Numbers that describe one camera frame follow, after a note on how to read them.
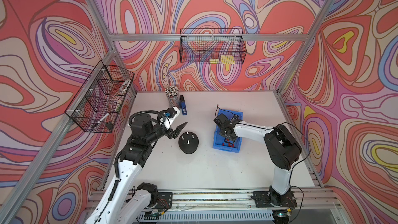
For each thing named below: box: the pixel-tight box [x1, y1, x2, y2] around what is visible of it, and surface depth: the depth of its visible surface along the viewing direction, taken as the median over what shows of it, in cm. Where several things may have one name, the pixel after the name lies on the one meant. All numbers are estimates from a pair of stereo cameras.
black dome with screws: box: [178, 131, 199, 154], surface depth 86 cm
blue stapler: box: [179, 94, 188, 116], surface depth 110 cm
